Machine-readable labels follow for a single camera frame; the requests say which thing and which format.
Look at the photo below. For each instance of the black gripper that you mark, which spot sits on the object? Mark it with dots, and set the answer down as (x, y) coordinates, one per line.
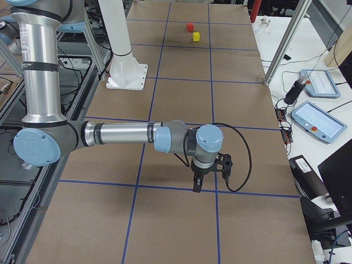
(199, 171)

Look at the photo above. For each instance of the yellow wooden block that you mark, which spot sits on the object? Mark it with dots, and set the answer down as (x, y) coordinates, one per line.
(196, 37)

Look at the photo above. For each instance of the red wooden block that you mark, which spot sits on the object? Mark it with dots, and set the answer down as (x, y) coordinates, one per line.
(190, 27)

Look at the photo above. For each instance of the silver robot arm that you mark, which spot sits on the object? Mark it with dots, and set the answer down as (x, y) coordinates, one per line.
(47, 135)

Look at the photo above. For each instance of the orange black electronics board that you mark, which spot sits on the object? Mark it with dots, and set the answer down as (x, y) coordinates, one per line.
(284, 126)

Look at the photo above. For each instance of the black box with label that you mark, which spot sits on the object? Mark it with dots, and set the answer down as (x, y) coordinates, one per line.
(306, 177)

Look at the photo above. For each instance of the near teach pendant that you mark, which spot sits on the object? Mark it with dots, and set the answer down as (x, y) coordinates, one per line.
(317, 122)

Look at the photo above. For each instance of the teach pendant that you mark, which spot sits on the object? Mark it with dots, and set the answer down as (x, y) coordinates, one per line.
(320, 84)
(317, 122)

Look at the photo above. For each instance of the black cylindrical device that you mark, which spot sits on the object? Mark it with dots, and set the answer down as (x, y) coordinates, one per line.
(295, 90)

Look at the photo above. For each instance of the black monitor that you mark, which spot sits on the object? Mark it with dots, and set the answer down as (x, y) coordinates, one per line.
(336, 175)

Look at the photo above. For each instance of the far teach pendant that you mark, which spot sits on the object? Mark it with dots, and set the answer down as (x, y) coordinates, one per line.
(320, 84)

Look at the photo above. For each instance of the red cylinder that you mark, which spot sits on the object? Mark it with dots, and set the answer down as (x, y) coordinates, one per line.
(255, 10)

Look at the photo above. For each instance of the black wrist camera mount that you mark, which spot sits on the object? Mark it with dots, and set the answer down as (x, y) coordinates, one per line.
(223, 163)

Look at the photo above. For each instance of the aluminium frame post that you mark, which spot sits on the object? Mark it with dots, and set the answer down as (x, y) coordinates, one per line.
(293, 25)

